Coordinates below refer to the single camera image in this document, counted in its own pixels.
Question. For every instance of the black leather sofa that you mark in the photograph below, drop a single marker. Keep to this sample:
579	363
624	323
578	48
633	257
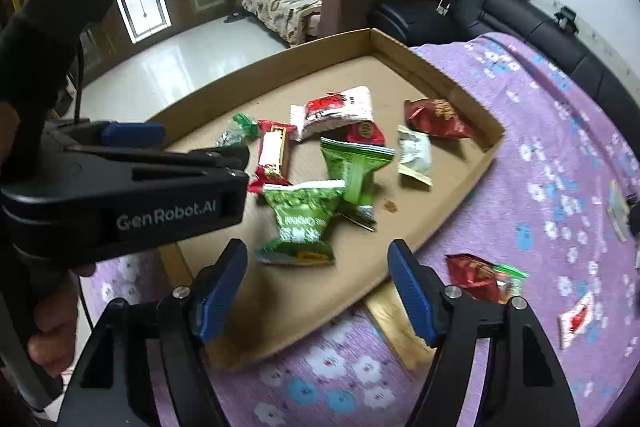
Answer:
500	12

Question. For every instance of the pale green snack packet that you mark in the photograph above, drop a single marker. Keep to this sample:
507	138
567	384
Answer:
415	154

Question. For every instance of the dark red snack packet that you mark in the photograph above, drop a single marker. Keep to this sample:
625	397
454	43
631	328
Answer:
472	277

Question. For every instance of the small red snack packet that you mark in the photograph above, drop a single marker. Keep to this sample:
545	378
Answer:
365	133

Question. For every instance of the floral patterned blanket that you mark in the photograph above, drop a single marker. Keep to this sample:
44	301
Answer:
280	7

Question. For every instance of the green packet with yellow label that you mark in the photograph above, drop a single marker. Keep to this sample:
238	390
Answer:
297	222

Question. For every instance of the large green snack packet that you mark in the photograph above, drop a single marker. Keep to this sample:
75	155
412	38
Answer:
355	172

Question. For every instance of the small red and white packet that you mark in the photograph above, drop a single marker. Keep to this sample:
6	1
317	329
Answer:
575	322

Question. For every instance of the purple floral tablecloth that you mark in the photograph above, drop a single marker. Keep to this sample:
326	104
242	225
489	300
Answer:
550	147

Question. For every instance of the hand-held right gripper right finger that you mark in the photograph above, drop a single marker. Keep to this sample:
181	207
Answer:
412	292

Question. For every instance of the brown flat pouch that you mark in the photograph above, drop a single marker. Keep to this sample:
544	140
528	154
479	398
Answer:
619	211

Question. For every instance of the small green snack packet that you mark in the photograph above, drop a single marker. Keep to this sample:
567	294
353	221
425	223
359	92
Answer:
511	279

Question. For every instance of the person's left hand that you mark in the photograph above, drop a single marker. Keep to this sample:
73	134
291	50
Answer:
52	332

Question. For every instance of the small green candy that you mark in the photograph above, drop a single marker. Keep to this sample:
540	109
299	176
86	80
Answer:
235	132

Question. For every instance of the red packet with nut print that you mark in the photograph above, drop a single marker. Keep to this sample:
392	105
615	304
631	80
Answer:
440	119

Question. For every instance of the metal sofa buckle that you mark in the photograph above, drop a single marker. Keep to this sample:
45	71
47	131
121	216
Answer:
442	7

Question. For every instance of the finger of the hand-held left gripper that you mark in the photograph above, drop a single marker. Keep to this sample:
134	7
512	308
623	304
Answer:
132	134
200	158

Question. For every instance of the white snack packet red print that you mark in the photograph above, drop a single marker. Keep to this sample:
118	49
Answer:
332	109

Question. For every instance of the black clip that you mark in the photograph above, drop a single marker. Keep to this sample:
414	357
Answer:
565	17

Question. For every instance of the red and white bar packet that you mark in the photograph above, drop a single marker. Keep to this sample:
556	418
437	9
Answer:
270	154

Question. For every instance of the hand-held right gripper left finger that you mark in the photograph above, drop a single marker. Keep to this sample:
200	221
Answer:
222	292

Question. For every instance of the cardboard box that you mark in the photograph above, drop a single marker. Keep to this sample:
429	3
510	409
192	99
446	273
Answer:
450	177

